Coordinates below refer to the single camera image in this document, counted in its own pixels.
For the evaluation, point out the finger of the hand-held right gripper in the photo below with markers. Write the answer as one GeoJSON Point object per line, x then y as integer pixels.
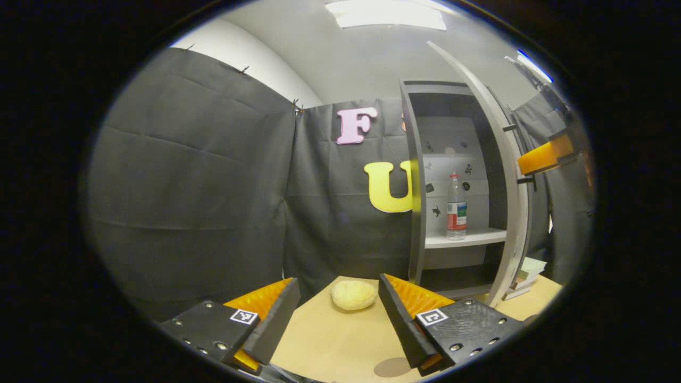
{"type": "Point", "coordinates": [545, 157]}

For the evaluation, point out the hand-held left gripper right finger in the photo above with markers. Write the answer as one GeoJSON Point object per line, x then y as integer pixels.
{"type": "Point", "coordinates": [399, 319]}

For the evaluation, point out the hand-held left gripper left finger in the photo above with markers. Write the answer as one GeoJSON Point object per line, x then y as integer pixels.
{"type": "Point", "coordinates": [276, 319]}

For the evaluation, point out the grey cabinet door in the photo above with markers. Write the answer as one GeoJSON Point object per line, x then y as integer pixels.
{"type": "Point", "coordinates": [515, 239]}

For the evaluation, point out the clear plastic bottle red cap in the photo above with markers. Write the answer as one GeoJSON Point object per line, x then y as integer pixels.
{"type": "Point", "coordinates": [456, 213]}

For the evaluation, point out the white cabinet shelf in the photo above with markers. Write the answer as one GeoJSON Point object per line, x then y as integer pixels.
{"type": "Point", "coordinates": [463, 238]}

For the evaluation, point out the dark grey cabinet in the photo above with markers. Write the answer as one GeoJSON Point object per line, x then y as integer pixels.
{"type": "Point", "coordinates": [416, 213]}

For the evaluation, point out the ceiling light panel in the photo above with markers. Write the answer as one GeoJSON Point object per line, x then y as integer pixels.
{"type": "Point", "coordinates": [388, 15]}
{"type": "Point", "coordinates": [534, 66]}

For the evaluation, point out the black backdrop cloth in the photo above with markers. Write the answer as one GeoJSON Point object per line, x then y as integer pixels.
{"type": "Point", "coordinates": [202, 186]}

